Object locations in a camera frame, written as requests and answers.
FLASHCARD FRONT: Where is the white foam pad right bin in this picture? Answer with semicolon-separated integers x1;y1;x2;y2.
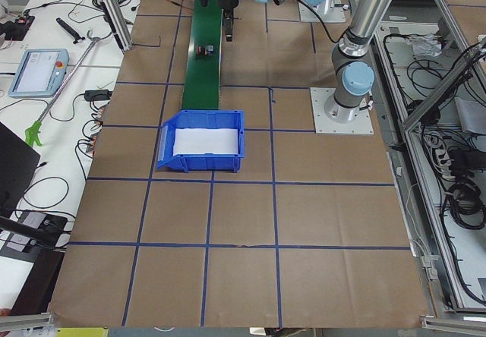
173;128;238;155

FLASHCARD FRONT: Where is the blue empty bin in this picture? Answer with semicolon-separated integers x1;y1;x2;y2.
156;109;245;173

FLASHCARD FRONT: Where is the green handled reacher grabber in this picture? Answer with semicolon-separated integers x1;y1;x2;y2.
25;30;112;147

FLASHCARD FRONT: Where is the teach pendant tablet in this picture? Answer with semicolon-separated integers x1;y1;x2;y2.
8;49;69;98

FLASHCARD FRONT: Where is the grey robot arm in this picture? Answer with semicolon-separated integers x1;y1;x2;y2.
220;0;351;89

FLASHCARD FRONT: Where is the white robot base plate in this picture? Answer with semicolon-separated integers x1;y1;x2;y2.
310;87;374;135

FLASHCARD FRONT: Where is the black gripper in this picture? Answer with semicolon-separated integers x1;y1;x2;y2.
217;0;239;42

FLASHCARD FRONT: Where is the aluminium frame post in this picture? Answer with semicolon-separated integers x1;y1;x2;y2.
98;0;133;52

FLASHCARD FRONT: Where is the red push button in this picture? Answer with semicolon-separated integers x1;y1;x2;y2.
196;45;214;56

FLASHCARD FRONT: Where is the green conveyor belt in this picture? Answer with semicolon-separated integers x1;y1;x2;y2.
181;0;222;109

